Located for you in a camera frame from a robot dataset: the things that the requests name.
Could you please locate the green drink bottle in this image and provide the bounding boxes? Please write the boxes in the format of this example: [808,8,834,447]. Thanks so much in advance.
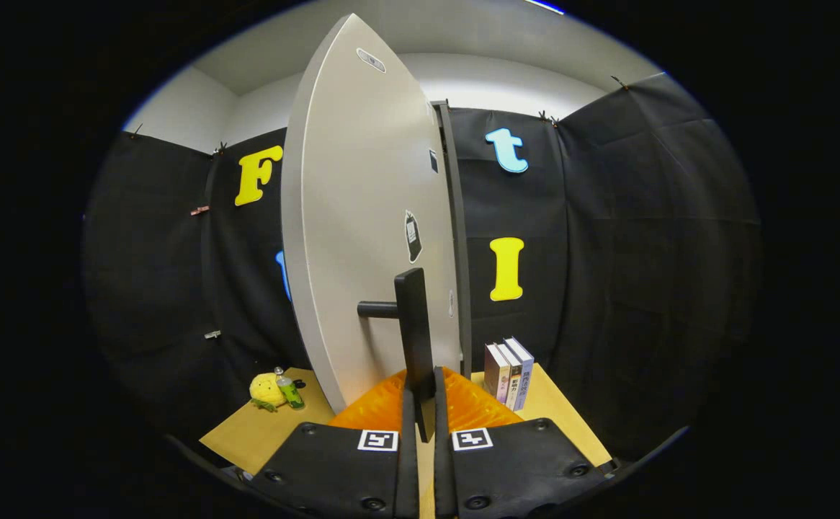
[274,366,305,410]

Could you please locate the yellow plush toy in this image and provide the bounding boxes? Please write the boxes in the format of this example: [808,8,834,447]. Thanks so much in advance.
[249,372,287,413]

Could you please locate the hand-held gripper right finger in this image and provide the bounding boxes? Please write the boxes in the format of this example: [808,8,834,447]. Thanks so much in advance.
[432,366,612,519]

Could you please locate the black backdrop cloth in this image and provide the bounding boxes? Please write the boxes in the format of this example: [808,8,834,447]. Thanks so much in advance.
[81,72,763,462]

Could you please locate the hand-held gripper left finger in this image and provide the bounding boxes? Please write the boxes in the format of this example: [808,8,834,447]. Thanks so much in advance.
[246,368,421,519]

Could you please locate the black door handle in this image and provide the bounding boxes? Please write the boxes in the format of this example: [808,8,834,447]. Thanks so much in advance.
[357,267,437,443]

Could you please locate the brown cover book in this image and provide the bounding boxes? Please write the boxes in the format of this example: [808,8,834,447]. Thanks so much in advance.
[483,343,511,404]

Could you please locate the white spine book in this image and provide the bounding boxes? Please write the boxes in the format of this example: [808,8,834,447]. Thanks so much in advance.
[498,340,523,410]

